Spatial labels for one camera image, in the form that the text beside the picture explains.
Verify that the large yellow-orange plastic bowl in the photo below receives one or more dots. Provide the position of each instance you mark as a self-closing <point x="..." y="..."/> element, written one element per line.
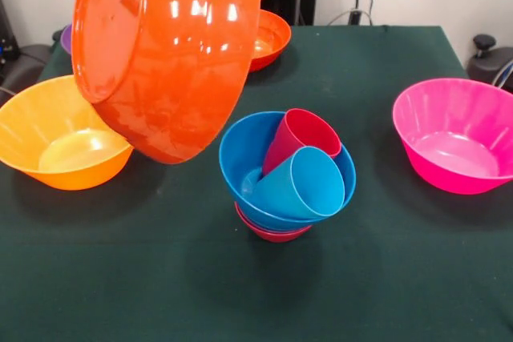
<point x="40" y="129"/>

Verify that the black round equipment with knob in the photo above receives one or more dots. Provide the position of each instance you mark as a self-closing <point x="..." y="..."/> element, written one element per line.
<point x="487" y="65"/>

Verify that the small red plastic bowl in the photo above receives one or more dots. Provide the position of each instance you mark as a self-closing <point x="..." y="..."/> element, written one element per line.
<point x="276" y="237"/>

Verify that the large pink plastic bowl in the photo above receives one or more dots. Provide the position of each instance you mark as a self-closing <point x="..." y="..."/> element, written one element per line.
<point x="449" y="117"/>

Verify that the purple plastic bowl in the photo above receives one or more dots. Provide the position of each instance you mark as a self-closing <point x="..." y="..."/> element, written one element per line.
<point x="66" y="39"/>

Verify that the dark green tablecloth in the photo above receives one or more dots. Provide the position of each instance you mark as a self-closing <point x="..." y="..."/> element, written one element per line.
<point x="401" y="278"/>

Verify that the black equipment box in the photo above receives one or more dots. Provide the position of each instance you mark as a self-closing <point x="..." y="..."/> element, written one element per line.
<point x="6" y="45"/>

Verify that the orange plastic bowl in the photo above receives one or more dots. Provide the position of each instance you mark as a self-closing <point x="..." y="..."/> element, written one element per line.
<point x="272" y="41"/>
<point x="168" y="77"/>

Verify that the blue plastic cup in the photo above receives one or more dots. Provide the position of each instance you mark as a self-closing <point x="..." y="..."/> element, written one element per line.
<point x="316" y="182"/>

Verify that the red plastic cup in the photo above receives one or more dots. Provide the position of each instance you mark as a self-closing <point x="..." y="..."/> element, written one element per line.
<point x="308" y="129"/>

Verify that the opaque blue plastic bowl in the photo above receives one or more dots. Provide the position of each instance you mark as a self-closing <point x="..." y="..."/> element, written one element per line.
<point x="234" y="158"/>

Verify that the black power adapter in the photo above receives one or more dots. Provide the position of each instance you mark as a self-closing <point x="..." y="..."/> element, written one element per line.
<point x="354" y="17"/>

